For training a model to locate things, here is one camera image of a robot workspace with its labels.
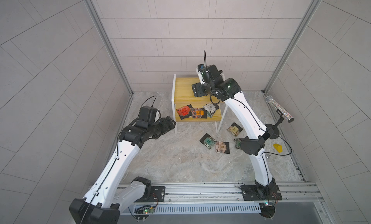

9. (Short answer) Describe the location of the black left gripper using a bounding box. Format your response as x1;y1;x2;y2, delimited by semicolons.
146;115;177;138

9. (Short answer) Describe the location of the teal label tea bag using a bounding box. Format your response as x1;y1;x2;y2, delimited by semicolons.
200;133;216;149

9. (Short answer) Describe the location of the yellow label tea bag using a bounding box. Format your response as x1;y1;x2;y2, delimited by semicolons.
227;123;243;137

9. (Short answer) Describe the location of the pink label tea bag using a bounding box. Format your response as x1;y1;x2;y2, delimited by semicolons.
214;141;230;154

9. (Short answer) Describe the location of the green label tea bag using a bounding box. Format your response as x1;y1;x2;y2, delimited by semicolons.
233;139;241;150

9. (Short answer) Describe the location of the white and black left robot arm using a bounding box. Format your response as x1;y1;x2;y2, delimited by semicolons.
69;116;176;224

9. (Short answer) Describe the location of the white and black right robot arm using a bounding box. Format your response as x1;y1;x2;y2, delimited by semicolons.
192;79;282;202

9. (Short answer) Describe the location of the orange label tea bag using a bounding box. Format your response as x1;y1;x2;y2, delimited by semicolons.
191;108;208;119

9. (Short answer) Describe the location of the red label tea bag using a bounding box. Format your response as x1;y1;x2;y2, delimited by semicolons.
176;104;193;120

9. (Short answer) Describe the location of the patterned tube on black stand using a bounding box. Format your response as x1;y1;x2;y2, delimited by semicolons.
264;95;295;139

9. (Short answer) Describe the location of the left circuit board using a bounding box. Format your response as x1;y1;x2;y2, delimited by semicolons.
133;205;155;222

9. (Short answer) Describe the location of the circuit board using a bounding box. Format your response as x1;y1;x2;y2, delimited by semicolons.
133;205;155;222
259;202;275;219

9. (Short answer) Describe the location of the yellow block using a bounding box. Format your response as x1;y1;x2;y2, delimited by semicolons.
273;143;283;153

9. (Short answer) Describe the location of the right circuit board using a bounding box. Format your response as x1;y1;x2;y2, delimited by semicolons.
259;202;275;219

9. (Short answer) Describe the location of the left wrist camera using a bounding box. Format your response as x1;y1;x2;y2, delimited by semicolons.
137;106;161;124

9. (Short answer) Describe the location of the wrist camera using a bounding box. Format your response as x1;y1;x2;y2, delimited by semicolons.
137;106;161;124
197;64;225;84

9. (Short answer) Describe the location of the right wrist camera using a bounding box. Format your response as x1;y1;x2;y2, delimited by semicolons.
197;64;225;84

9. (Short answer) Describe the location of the wooden two-tier shelf white frame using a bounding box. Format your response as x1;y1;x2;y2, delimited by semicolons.
171;74;228;133

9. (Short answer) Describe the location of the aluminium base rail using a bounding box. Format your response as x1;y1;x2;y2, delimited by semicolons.
122;181;324;215

